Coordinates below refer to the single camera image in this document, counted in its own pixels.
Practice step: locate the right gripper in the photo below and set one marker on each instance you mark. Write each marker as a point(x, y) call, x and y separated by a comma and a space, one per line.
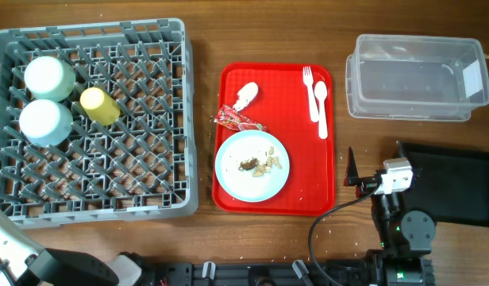
point(366, 184)

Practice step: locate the white plastic spoon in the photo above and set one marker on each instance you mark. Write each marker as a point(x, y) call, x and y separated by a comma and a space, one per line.
point(321, 93)

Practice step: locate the white plastic fork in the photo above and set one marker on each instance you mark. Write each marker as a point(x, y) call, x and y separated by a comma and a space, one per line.
point(308, 80)

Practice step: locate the food scraps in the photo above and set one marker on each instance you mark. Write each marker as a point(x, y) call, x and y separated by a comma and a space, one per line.
point(261, 163)

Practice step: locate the light blue plate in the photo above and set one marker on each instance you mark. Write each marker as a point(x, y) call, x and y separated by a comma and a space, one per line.
point(241, 185)

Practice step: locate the white napkin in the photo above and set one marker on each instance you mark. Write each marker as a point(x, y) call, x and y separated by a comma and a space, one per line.
point(246, 95)

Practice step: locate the red snack wrapper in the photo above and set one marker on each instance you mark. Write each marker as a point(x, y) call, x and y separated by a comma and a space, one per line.
point(231, 119)

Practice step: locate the yellow plastic cup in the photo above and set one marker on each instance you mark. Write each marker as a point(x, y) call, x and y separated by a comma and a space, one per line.
point(99, 106)

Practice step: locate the light blue bowl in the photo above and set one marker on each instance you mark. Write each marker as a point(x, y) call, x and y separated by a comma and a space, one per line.
point(44, 122)

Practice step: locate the mint green bowl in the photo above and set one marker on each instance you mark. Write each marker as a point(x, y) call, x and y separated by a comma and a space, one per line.
point(49, 78)

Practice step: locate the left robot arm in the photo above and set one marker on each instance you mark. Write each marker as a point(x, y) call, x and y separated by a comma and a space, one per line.
point(25, 262)

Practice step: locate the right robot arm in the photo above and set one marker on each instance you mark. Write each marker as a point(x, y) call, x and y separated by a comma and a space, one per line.
point(406, 236)

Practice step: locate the grey dishwasher rack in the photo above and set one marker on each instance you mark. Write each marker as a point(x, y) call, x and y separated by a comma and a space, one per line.
point(143, 166)

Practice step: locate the black tray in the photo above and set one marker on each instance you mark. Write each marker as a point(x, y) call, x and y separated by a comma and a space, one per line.
point(452, 185)

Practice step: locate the clear plastic bin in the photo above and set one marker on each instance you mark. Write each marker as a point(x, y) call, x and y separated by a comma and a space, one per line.
point(416, 78)

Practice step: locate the red plastic tray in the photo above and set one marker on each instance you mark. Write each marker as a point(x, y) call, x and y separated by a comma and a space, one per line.
point(282, 106)

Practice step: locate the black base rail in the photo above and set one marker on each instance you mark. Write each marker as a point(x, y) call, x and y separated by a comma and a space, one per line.
point(344, 272)

